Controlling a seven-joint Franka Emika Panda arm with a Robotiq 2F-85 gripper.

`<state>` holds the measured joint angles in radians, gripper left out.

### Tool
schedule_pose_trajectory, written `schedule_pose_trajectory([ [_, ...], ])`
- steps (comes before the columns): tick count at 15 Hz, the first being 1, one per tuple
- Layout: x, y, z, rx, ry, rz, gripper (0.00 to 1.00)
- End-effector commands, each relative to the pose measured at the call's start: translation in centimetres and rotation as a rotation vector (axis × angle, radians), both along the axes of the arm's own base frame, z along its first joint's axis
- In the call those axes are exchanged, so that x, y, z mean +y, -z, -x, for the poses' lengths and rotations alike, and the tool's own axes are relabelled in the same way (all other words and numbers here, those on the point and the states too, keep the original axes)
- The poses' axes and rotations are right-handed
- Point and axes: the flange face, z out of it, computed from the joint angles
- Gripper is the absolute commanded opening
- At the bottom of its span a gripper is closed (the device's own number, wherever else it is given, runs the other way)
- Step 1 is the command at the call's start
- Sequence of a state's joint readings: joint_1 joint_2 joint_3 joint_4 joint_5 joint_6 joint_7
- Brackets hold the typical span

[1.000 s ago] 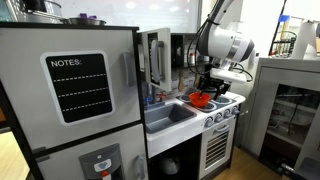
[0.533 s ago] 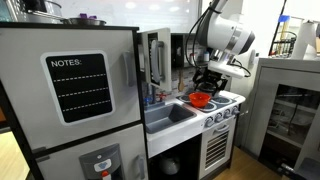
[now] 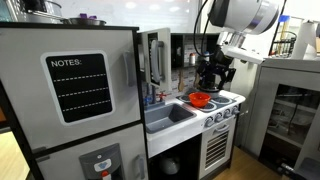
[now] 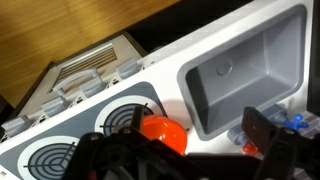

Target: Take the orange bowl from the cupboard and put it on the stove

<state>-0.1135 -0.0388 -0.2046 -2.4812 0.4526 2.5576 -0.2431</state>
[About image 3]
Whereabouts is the white storage cabinet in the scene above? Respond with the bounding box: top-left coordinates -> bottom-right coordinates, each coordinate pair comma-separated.
241,57 -> 320,180

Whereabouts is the white fridge door with chalkboard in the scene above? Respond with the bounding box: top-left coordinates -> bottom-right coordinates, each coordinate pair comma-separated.
0,27 -> 143,152

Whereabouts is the grey toy sink basin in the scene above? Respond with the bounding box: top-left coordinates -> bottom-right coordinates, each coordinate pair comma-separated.
144,102 -> 198,135

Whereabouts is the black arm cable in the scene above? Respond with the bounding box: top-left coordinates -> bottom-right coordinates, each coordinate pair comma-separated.
192,0 -> 215,58

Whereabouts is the wooden toy spatula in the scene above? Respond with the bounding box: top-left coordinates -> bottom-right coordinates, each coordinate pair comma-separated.
177,68 -> 186,93

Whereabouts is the wooden toy spoon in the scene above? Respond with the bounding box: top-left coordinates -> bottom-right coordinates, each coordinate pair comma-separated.
193,66 -> 202,89

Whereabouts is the white shaker orange cap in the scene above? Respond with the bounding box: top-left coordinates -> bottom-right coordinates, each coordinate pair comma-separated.
188,52 -> 197,67

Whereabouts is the white microwave door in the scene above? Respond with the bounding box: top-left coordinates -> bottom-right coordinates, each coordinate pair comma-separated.
138,27 -> 173,92

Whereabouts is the blue capped stick bundle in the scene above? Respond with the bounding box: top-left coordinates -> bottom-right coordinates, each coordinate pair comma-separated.
277,14 -> 291,51

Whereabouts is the grey microwave door handle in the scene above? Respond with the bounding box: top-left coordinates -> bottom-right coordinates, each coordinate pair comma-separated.
149,38 -> 165,85

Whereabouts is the whiteboard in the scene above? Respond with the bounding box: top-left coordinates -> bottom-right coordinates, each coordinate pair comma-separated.
54,0 -> 202,34

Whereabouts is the paper towel roll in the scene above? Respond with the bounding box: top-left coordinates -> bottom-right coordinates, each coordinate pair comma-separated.
291,20 -> 318,61

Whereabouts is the grey fridge door handle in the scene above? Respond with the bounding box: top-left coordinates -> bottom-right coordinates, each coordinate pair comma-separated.
134,154 -> 147,180
122,51 -> 138,88

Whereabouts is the orange plastic bowl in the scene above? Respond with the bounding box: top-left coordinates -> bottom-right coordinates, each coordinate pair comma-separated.
187,91 -> 212,109

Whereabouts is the grey cooking pot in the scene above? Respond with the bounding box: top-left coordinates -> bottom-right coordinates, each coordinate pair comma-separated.
199,89 -> 224,100

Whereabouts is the dark stove top panel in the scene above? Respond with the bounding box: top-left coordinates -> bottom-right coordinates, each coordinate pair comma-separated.
175,92 -> 239,114

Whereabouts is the black wire basket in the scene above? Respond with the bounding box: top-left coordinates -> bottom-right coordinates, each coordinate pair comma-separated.
269,30 -> 298,58

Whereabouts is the grey water dispenser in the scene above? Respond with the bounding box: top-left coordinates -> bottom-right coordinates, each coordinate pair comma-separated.
78,143 -> 125,180

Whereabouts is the black notes chalkboard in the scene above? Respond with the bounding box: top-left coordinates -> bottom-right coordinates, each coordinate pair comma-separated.
40,50 -> 116,126

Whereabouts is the metal bowl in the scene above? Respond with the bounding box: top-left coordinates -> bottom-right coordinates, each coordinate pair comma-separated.
59,17 -> 108,27

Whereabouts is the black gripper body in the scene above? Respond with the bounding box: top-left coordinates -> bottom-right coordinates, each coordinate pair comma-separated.
199,46 -> 235,77

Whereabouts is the white black toy kitchen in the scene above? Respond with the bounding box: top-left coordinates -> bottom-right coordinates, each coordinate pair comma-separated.
0,21 -> 248,180

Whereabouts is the white oven door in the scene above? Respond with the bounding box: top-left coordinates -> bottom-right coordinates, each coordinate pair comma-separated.
199,117 -> 238,178

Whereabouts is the large metal pot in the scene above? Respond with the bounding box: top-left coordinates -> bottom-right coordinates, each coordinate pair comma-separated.
19,0 -> 64,24

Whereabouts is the grey oven door handle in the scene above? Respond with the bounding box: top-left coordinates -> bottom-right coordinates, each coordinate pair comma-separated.
212,123 -> 231,135

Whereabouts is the silver toy kettle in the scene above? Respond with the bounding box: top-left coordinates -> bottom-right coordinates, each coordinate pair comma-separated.
159,154 -> 182,177

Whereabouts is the white fridge door with dispenser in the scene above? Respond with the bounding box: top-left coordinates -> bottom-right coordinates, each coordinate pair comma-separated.
34,123 -> 150,180

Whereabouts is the grey toy faucet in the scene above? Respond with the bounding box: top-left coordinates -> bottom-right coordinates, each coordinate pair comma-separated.
146,84 -> 158,106

